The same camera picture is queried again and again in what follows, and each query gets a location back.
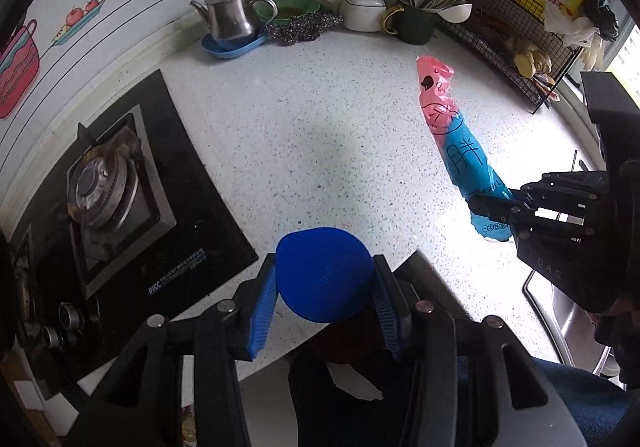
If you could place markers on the ginger root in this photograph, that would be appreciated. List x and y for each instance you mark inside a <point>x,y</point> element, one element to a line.
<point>532,59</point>

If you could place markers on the stainless steel sink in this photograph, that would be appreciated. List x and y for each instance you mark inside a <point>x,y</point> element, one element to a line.
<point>560,322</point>

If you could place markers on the blue plastic cap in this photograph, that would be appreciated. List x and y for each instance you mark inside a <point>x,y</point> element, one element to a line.
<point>325,272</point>

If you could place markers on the white lidded sugar bowl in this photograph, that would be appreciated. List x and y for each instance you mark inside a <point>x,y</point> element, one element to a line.
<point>362,9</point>

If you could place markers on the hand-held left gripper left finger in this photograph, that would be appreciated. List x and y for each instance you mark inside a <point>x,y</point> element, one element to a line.
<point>262,307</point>

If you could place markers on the black plastic bag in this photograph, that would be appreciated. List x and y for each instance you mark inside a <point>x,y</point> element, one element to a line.
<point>600,9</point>

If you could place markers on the dark green mug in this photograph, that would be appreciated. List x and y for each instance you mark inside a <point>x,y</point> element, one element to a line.
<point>415,24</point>

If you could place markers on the steel teapot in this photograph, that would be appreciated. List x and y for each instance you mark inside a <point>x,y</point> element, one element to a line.
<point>230,14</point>

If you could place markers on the person's dark garment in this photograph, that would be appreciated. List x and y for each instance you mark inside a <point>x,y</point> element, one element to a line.
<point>320,412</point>

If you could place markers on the white plastic bag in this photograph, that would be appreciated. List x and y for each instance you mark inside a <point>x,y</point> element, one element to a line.
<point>585,47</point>

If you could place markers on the black glass gas stove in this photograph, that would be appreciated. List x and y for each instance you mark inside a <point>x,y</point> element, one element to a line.
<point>200,207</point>

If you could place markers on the pink and blue plastic bag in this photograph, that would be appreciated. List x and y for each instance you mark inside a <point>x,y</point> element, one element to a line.
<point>450,127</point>

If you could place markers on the red pot wall sticker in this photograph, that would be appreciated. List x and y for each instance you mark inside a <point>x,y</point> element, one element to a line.
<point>17,67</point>

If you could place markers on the fruit bowl wall sticker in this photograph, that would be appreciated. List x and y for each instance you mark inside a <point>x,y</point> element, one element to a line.
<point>80,19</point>

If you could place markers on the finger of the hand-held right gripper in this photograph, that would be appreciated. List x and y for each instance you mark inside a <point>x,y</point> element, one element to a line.
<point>570,187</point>
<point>500,209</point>

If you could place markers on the person's blue jeans leg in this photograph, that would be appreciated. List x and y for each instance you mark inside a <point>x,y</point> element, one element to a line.
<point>580,407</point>

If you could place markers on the blue plastic tray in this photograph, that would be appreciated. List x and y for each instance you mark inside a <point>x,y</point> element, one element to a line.
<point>220,50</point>

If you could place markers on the steel wool scrubber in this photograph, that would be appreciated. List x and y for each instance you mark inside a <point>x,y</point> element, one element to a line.
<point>300,28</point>

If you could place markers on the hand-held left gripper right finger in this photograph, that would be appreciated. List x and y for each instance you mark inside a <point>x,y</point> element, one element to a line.
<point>386,312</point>

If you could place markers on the white plastic spoon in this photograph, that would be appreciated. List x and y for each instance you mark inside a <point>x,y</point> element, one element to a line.
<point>457,12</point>

